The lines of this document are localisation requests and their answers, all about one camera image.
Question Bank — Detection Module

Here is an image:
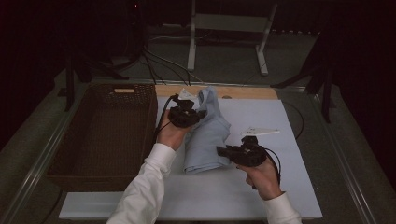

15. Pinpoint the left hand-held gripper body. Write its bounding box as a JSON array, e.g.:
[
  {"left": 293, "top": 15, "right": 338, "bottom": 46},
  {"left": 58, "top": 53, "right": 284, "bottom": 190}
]
[{"left": 167, "top": 88, "right": 201, "bottom": 129}]

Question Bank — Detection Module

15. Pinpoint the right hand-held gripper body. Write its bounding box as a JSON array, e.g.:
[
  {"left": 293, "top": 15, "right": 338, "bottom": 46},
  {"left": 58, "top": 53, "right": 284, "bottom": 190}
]
[{"left": 231, "top": 126, "right": 281, "bottom": 167}]

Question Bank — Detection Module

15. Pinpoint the light blue tank top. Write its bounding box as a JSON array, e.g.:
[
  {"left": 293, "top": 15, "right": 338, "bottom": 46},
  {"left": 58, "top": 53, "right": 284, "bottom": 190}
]
[{"left": 182, "top": 85, "right": 233, "bottom": 175}]

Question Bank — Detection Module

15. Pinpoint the brown woven basket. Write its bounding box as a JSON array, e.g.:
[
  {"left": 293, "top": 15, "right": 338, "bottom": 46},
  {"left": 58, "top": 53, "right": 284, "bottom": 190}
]
[{"left": 46, "top": 83, "right": 159, "bottom": 192}]

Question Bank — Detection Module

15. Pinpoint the person's left hand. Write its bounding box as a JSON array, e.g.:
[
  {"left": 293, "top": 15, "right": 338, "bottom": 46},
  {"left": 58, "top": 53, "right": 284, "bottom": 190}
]
[{"left": 155, "top": 108, "right": 191, "bottom": 152}]

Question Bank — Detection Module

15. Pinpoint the person's right hand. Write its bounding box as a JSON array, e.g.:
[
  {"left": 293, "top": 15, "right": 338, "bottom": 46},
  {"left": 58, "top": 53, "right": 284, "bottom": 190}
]
[{"left": 236, "top": 155, "right": 284, "bottom": 202}]

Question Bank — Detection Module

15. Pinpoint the white metal stand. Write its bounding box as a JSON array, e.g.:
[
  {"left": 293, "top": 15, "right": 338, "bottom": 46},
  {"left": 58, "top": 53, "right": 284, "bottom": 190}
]
[{"left": 187, "top": 0, "right": 278, "bottom": 77}]

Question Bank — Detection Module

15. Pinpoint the black tripod stand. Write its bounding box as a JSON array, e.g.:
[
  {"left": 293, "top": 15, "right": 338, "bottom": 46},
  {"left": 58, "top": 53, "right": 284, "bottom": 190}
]
[
  {"left": 57, "top": 55, "right": 130, "bottom": 112},
  {"left": 270, "top": 59, "right": 339, "bottom": 124}
]

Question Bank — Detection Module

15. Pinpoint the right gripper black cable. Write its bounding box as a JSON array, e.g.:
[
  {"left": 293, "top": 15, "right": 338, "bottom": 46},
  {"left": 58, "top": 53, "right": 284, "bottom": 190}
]
[{"left": 264, "top": 147, "right": 282, "bottom": 185}]

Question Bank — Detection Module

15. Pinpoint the white floor cable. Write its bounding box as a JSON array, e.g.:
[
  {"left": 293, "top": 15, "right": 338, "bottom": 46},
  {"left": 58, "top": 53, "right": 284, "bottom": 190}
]
[{"left": 143, "top": 49, "right": 205, "bottom": 85}]

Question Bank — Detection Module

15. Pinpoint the black floor cable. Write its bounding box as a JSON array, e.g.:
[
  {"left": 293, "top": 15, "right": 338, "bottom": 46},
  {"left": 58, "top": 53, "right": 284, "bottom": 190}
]
[{"left": 141, "top": 46, "right": 167, "bottom": 86}]

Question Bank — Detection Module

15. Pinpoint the thin black table cable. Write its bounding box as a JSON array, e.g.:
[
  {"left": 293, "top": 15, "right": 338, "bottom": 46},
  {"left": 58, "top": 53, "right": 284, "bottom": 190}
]
[{"left": 281, "top": 100, "right": 304, "bottom": 141}]

